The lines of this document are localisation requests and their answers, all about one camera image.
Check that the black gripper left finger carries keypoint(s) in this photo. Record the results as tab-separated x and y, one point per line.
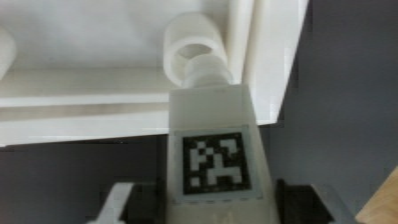
134	205

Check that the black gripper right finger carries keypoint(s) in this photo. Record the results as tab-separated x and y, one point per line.
310	204

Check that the white table leg with tag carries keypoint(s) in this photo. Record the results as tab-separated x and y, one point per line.
219	185

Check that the white square tabletop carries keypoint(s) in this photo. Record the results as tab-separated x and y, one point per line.
84	89

